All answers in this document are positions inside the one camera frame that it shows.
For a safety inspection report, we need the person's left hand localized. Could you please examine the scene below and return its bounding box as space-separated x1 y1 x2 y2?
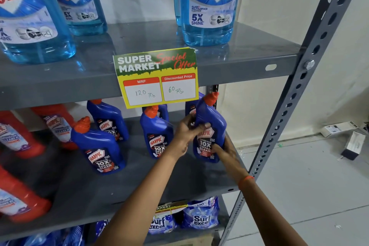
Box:
170 115 211 159

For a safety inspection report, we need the person's right hand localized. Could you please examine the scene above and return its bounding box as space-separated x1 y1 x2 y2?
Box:
212 135 250 183

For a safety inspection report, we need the blue Harpic bottle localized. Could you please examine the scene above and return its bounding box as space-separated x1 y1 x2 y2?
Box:
87 92 205 142
192 92 228 163
140 105 174 158
71 116 126 174

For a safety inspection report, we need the grey metal shelf rack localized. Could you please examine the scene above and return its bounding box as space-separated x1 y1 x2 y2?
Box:
0 0 369 246

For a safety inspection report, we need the person's right forearm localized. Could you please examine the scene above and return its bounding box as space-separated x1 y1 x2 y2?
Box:
241 181 309 246

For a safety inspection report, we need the person's left forearm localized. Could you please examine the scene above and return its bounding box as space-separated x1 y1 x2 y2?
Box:
95 146 185 246

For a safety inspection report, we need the row of red bottles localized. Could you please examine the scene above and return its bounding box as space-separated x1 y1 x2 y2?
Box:
0 104 79 223

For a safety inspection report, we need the orange wristband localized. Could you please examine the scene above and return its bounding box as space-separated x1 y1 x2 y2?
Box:
238 176 255 191

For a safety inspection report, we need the green yellow price tag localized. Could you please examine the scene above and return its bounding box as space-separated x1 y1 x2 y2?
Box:
113 48 199 110

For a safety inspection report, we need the row of blue detergent packets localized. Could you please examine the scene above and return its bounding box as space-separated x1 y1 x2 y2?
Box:
0 196 219 246

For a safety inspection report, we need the white black carton box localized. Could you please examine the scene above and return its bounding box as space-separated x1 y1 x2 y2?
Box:
341 131 367 161

